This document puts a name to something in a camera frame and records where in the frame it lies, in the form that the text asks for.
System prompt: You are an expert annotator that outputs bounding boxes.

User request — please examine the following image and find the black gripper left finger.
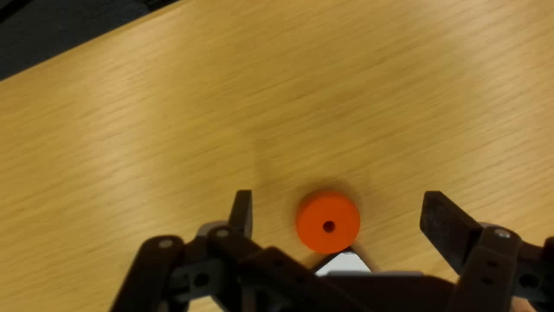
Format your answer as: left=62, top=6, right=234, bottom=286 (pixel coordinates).
left=111, top=189, right=348, bottom=312

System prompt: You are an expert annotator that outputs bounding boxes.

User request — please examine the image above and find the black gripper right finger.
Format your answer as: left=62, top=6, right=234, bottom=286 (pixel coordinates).
left=419, top=189, right=554, bottom=312

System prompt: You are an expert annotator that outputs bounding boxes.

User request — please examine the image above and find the orange round disc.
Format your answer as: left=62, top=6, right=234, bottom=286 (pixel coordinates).
left=296, top=189, right=362, bottom=257

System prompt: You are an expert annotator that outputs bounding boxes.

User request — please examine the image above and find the black white checker calibration board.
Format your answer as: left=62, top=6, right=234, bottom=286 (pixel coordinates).
left=313, top=248, right=374, bottom=278

